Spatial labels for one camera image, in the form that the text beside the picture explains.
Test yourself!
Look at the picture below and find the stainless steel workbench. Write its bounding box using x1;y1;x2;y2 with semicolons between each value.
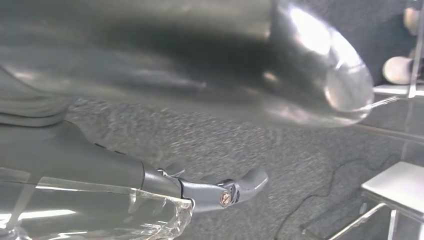
351;0;424;145

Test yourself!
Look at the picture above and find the clear plastic film wrap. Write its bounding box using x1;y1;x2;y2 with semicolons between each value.
0;167;195;240

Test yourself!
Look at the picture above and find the thin black floor cable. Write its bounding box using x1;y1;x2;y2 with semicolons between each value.
274;154;400;240

